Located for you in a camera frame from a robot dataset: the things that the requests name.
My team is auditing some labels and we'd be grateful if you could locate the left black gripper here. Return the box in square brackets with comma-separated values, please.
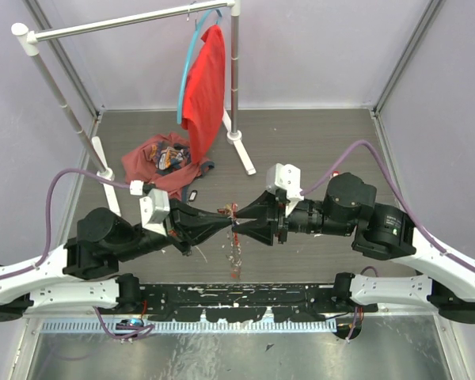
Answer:
[115, 198, 234, 264]

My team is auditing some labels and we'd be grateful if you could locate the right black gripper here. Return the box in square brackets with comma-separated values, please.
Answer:
[231, 187, 355, 245]

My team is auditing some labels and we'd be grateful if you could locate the red handled keyring with keys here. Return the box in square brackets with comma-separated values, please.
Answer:
[218, 203, 242, 281]

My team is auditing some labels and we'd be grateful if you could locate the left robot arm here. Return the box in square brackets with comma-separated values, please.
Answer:
[0, 196, 232, 322]

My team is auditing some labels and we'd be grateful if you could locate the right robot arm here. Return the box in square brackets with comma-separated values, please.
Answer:
[233, 173, 475, 325]

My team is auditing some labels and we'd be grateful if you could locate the black key tag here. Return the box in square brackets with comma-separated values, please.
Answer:
[184, 190, 198, 203]

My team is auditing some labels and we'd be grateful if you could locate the dark red printed shirt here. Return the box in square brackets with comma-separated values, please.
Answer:
[121, 132, 215, 203]

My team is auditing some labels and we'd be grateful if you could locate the small electronics board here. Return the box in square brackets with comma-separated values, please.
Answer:
[116, 318, 144, 330]

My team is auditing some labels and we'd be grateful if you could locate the bright red shirt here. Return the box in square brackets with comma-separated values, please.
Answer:
[181, 25, 226, 163]

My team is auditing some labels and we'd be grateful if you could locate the blue clothes hanger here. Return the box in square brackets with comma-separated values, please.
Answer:
[176, 9, 222, 125]

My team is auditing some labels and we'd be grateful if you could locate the white clothes rack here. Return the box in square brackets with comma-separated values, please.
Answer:
[10, 0, 257, 217]

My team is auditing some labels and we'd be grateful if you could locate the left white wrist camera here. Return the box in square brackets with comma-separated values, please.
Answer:
[129, 180, 170, 237]

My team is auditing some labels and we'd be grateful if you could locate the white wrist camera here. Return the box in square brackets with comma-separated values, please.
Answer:
[129, 180, 170, 237]
[265, 163, 304, 217]

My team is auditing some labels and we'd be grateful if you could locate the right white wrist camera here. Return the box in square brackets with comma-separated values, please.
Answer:
[265, 163, 304, 217]

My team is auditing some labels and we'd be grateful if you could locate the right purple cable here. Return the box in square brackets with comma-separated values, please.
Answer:
[300, 140, 475, 278]

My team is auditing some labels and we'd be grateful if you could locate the purple cable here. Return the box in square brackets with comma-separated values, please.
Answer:
[300, 140, 475, 278]
[0, 168, 132, 329]

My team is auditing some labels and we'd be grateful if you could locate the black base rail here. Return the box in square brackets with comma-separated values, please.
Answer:
[140, 283, 365, 324]

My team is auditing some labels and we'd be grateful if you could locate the grey cable duct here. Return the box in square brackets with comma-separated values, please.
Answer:
[40, 317, 337, 334]

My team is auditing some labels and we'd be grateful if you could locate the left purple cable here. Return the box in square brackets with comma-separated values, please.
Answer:
[0, 168, 132, 329]

